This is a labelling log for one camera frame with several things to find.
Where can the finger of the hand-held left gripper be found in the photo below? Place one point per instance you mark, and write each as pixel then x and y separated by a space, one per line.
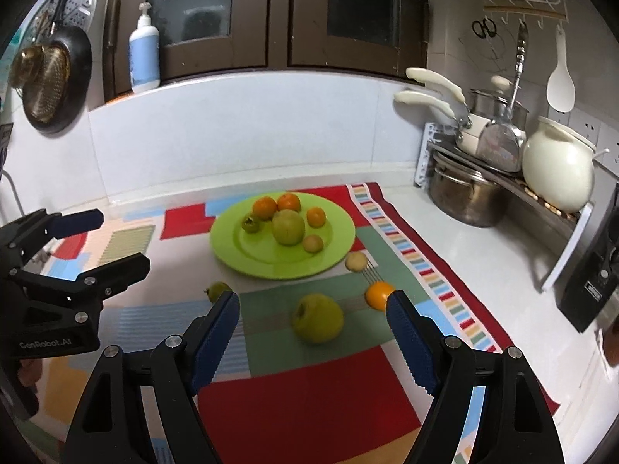
pixel 80 222
pixel 121 270

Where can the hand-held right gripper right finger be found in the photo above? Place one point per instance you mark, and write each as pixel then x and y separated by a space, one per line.
pixel 411 343

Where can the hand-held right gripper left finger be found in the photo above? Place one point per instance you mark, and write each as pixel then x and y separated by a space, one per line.
pixel 213 343

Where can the dark green persimmon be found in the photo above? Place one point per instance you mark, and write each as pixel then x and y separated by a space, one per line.
pixel 217 293

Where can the small orange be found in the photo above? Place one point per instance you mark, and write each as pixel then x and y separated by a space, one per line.
pixel 289 201
pixel 378 296
pixel 316 217

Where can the green plate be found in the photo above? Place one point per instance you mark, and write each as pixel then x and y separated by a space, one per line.
pixel 251 256

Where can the green apple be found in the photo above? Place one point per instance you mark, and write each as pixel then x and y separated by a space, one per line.
pixel 317 319

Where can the small tan fruit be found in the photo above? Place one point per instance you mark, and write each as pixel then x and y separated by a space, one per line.
pixel 356 261
pixel 313 243

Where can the bright green persimmon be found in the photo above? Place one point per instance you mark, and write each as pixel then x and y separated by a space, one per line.
pixel 251 224

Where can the yellow-green apple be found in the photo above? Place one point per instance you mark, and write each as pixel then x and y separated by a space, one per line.
pixel 288 227

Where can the large orange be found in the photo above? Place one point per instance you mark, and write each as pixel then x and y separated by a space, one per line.
pixel 264 207

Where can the person's left hand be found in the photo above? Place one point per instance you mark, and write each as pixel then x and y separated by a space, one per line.
pixel 30 371

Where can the colourful patchwork cloth mat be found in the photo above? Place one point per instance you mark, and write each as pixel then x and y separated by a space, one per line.
pixel 309 396

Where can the gold mesh strainer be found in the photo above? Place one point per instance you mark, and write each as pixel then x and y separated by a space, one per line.
pixel 41 82

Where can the black frying pan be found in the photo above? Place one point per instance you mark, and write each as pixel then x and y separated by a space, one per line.
pixel 77 72

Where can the large steel pot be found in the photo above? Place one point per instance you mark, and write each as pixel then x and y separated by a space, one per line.
pixel 464 193

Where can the white pump soap bottle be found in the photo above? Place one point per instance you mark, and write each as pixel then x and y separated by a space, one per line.
pixel 144 58

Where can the white dish rack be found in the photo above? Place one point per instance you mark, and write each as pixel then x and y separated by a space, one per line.
pixel 566 251

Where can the black knife block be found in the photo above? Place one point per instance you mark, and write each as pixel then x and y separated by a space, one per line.
pixel 590 280

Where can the metal skimmer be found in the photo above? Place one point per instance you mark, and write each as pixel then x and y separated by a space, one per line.
pixel 500 147

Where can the round metal steamer tray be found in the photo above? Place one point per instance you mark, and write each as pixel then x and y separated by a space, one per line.
pixel 77 0

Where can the white ceramic pot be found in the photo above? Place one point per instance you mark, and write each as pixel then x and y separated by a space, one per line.
pixel 558 164

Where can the white rice paddle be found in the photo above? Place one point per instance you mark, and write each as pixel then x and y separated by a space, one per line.
pixel 560 87

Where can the black scissors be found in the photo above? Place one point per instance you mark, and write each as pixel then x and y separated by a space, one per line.
pixel 483 28

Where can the dark wooden window frame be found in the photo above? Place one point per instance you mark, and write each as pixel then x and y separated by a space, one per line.
pixel 275 48

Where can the white wall outlet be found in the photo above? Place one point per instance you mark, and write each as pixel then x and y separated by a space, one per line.
pixel 587 128

